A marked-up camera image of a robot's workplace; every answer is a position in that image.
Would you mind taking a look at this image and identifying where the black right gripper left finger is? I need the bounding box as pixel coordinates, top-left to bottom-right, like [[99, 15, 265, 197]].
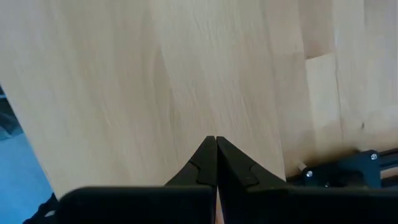
[[57, 135, 218, 224]]

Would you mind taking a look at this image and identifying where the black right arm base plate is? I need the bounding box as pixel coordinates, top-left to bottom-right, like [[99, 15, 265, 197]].
[[285, 149, 382, 189]]

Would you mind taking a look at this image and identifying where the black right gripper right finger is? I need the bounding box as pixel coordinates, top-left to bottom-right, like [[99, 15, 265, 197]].
[[216, 135, 398, 224]]

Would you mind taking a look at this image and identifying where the black metal table frame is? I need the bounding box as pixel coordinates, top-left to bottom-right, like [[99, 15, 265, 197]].
[[379, 147, 398, 188]]

